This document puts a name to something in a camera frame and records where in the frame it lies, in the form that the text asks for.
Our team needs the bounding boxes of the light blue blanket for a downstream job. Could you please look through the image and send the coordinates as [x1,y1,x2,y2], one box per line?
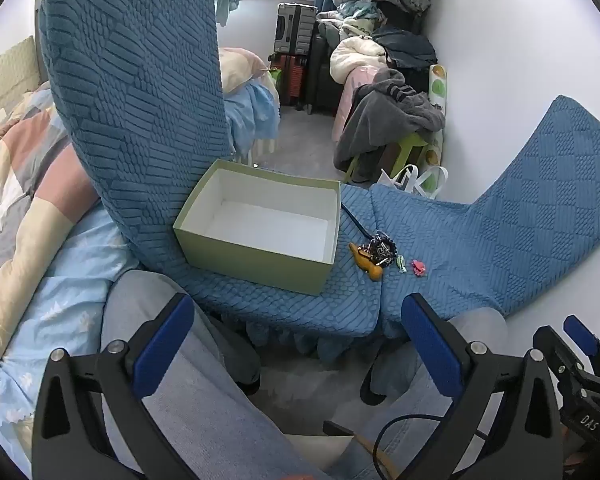
[225,82,282,153]

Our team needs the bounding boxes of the pink quilt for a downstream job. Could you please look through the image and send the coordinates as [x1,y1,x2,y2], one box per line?
[331,65,381,143]

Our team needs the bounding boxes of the cream duvet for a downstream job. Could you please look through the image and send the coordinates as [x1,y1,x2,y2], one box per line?
[330,35,388,81]

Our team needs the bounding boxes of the light blue bedsheet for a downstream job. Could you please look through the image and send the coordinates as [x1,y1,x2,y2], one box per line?
[0,205,141,466]

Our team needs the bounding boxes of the peach pillow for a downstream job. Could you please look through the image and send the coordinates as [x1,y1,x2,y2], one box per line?
[219,47,272,95]

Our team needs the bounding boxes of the person's leg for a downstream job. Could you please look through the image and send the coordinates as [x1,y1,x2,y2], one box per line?
[330,307,511,480]
[100,270,331,480]

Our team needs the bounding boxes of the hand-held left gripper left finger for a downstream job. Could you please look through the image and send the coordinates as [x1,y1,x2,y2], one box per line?
[31,292,196,480]

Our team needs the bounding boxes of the pastel patchwork quilt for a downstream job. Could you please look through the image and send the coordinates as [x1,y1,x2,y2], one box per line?
[0,80,101,311]

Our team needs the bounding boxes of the blue textured chair cover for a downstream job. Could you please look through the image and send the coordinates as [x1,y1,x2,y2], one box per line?
[371,94,600,338]
[39,0,383,338]

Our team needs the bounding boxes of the dark navy clothes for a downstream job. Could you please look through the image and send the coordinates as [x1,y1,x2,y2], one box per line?
[371,27,438,68]

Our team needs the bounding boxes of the green stool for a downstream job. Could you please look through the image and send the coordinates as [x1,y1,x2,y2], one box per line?
[342,132,431,183]

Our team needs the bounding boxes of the teal hanging garment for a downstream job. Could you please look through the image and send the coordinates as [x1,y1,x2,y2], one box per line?
[212,0,243,27]

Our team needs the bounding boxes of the black cable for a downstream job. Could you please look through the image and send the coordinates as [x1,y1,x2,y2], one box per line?
[372,412,461,480]

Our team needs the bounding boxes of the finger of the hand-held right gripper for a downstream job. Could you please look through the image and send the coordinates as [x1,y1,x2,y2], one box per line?
[532,325,588,386]
[562,314,600,386]

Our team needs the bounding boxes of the black chair base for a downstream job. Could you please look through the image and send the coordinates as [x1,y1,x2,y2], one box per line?
[215,317,262,396]
[360,355,406,407]

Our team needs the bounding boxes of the grey suitcase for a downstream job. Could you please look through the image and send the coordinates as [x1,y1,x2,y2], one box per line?
[274,2,319,56]

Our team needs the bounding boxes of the white tote bag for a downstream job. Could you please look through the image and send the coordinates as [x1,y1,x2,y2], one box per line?
[377,164,451,198]

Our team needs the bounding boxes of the red suitcase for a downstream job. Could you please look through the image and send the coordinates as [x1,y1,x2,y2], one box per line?
[278,52,313,106]

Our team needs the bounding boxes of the person's right leg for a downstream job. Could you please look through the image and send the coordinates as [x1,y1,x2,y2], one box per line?
[330,307,511,480]

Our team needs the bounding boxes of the light green cardboard box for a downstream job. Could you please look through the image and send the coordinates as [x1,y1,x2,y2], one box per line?
[172,159,342,296]

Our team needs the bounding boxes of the orange gourd pendant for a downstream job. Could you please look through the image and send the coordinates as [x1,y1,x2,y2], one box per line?
[349,242,383,282]

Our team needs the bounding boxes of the grey fleece blanket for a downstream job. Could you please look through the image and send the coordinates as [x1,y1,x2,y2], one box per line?
[332,69,447,183]

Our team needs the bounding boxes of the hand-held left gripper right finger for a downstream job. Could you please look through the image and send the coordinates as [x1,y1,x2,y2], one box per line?
[401,293,566,480]

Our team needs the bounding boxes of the person's left leg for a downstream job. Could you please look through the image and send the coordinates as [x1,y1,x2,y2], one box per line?
[100,270,331,480]

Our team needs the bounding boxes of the beige quilted headboard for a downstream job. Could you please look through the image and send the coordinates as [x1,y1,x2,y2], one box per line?
[0,35,43,126]

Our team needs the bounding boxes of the beige black woven bangle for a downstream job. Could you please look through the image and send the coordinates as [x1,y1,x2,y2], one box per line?
[365,232,398,266]

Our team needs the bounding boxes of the white dotted board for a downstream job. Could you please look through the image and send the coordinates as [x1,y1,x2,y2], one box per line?
[425,64,451,198]

